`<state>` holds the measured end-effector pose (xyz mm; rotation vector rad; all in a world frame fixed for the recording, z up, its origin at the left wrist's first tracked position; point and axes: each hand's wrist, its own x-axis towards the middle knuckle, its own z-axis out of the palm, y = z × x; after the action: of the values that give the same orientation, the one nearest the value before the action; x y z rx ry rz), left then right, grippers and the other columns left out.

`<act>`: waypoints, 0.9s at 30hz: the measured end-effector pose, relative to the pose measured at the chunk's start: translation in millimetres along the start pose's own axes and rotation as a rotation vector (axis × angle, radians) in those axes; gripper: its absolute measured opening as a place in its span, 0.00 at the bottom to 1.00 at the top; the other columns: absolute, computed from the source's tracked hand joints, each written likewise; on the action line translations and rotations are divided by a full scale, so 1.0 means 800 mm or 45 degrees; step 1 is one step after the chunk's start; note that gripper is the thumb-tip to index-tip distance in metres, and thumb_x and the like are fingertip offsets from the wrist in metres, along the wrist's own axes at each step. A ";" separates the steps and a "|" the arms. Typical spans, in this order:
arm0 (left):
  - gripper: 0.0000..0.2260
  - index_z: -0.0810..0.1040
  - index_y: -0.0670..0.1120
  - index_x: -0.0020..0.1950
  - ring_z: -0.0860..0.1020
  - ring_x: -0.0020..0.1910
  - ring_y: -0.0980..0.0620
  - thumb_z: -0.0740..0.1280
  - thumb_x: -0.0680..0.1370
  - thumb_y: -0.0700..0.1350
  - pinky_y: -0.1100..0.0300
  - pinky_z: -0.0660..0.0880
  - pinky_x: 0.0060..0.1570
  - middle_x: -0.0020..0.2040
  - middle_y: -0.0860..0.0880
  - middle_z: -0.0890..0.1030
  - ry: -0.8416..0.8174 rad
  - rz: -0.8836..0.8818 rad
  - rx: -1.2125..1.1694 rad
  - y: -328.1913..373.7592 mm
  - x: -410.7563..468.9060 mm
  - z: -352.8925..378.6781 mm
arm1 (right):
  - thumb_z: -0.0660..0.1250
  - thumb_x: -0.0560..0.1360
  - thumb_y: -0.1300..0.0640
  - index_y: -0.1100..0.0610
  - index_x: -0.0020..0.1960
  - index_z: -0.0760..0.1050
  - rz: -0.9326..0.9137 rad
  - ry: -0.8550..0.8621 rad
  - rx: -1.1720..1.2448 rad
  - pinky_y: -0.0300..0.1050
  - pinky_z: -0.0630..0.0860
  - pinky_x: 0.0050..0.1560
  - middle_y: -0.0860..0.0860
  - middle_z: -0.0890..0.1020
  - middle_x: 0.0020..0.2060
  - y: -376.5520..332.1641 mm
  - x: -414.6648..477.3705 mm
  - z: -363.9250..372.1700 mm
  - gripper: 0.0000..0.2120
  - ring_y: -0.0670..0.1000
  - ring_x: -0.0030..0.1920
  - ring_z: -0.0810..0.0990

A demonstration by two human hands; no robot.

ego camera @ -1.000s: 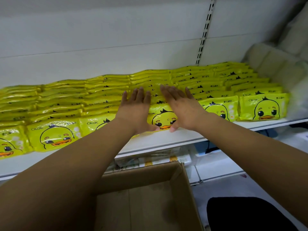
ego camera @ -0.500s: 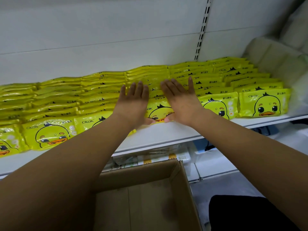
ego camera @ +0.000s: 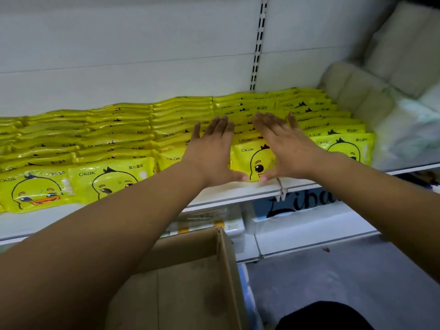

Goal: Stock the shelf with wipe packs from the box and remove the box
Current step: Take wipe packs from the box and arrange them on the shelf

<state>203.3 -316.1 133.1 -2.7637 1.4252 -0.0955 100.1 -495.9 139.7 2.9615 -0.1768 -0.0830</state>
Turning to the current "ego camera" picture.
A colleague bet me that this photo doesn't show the person's right hand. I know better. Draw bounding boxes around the person's right hand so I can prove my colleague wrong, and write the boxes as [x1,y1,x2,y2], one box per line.
[251,113,324,183]

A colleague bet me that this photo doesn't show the person's left hand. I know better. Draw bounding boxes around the person's left hand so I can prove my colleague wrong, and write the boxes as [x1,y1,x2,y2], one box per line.
[182,116,248,188]

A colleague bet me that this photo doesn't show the brown cardboard box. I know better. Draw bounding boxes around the brown cardboard box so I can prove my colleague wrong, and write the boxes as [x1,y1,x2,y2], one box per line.
[103,226,250,330]

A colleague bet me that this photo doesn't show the white metal shelf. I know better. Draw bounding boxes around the white metal shelf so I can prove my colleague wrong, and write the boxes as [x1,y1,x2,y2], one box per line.
[0,0,440,265]

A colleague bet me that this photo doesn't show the person's left forearm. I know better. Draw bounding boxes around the person's left forearm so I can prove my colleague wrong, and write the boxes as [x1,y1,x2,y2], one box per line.
[0,161,207,330]

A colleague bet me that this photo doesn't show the person's right forearm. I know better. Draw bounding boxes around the person's right forearm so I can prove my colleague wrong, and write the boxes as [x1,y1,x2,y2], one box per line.
[309,151,440,282]

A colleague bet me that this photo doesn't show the white duck tissue pack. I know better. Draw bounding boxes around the white duck tissue pack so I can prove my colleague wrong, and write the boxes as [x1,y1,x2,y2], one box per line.
[164,208,246,239]

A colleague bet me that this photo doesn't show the white blue plastic bag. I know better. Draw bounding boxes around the white blue plastic bag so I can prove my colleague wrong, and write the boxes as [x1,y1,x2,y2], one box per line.
[237,263,264,330]

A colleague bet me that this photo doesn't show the person's black trousers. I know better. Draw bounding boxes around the person's black trousers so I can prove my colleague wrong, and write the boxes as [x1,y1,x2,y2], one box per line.
[275,301,375,330]

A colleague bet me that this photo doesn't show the blue white roll pack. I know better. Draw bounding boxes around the blue white roll pack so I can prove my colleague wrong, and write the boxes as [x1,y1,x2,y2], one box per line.
[411,170,440,195]

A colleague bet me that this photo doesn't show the plain white tissue pack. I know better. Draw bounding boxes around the plain white tissue pack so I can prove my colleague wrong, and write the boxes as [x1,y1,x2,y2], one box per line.
[364,0,440,100]

